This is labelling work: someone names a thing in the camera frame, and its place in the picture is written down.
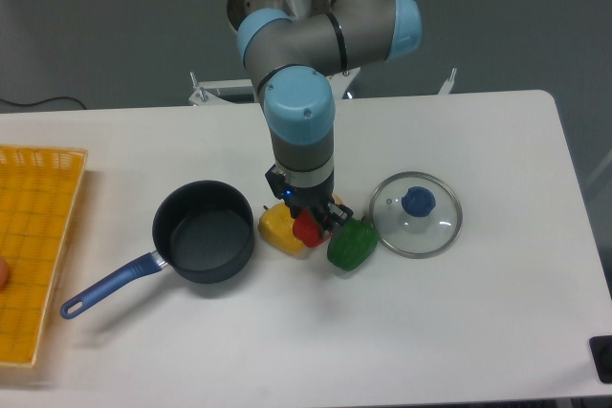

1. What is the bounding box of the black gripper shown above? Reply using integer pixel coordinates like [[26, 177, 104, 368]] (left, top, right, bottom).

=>
[[265, 165, 353, 232]]

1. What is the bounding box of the red bell pepper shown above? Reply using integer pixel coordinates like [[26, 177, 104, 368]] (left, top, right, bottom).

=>
[[293, 210, 330, 248]]

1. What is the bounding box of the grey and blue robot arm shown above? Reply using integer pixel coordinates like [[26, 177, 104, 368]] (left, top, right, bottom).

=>
[[228, 0, 422, 232]]

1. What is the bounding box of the yellow bell pepper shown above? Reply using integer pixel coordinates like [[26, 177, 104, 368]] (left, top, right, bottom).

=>
[[258, 203, 309, 256]]

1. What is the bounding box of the green bell pepper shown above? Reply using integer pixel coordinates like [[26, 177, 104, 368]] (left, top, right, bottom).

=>
[[327, 218, 379, 271]]

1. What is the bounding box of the glass lid with blue knob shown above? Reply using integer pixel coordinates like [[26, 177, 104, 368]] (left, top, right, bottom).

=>
[[368, 171, 463, 259]]

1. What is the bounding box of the yellow woven basket tray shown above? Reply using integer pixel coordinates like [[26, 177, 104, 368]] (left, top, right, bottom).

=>
[[1, 144, 88, 368]]

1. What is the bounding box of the black device at table edge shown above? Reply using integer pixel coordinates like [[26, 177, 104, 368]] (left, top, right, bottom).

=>
[[589, 335, 612, 384]]

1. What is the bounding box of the orange object in basket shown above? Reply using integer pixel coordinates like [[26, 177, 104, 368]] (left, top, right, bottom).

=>
[[0, 257, 11, 289]]

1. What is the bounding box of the dark pot with blue handle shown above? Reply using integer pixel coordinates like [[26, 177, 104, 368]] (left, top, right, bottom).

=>
[[60, 181, 254, 320]]

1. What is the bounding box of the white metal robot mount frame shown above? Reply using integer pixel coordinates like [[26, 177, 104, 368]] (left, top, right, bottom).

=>
[[186, 66, 458, 107]]

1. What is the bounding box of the black cable on floor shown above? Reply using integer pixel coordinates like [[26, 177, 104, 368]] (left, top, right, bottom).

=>
[[0, 96, 88, 110]]

